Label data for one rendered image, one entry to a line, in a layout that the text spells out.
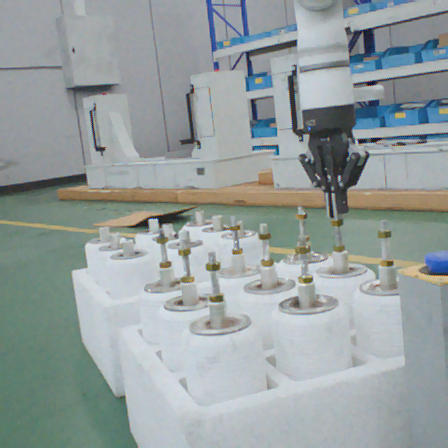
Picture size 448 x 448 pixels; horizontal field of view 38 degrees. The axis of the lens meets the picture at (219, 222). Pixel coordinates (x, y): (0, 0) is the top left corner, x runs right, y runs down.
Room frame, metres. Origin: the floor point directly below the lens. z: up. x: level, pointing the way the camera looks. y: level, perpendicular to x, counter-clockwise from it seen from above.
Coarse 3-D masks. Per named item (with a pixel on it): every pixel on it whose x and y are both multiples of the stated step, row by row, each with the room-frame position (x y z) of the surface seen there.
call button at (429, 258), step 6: (432, 252) 0.66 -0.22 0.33; (438, 252) 0.66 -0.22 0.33; (444, 252) 0.66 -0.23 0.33; (426, 258) 0.65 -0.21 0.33; (432, 258) 0.64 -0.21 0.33; (438, 258) 0.64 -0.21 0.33; (444, 258) 0.63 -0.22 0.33; (426, 264) 0.65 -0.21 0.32; (432, 264) 0.64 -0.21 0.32; (438, 264) 0.63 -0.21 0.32; (444, 264) 0.63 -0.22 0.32; (432, 270) 0.65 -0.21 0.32; (438, 270) 0.64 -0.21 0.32; (444, 270) 0.64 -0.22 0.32
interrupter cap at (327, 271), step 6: (330, 264) 0.97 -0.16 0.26; (354, 264) 0.96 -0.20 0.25; (360, 264) 0.95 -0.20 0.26; (318, 270) 0.95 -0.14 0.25; (324, 270) 0.95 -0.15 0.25; (330, 270) 0.95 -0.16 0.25; (354, 270) 0.93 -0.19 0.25; (360, 270) 0.92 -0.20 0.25; (366, 270) 0.92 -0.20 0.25; (318, 276) 0.93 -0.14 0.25; (324, 276) 0.92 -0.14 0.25; (330, 276) 0.91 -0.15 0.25; (336, 276) 0.90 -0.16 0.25; (342, 276) 0.90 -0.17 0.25; (348, 276) 0.90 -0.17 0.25; (354, 276) 0.90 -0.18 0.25
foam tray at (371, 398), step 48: (144, 384) 0.84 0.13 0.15; (288, 384) 0.72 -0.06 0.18; (336, 384) 0.71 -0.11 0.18; (384, 384) 0.73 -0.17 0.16; (144, 432) 0.89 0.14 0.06; (192, 432) 0.66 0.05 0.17; (240, 432) 0.67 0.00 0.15; (288, 432) 0.69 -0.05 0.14; (336, 432) 0.71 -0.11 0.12; (384, 432) 0.73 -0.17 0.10
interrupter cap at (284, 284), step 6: (252, 282) 0.92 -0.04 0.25; (258, 282) 0.92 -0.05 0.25; (282, 282) 0.91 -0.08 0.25; (288, 282) 0.90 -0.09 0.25; (294, 282) 0.89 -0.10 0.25; (246, 288) 0.89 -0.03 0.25; (252, 288) 0.89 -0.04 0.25; (258, 288) 0.90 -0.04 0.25; (276, 288) 0.88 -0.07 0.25; (282, 288) 0.87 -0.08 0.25; (288, 288) 0.87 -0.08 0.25
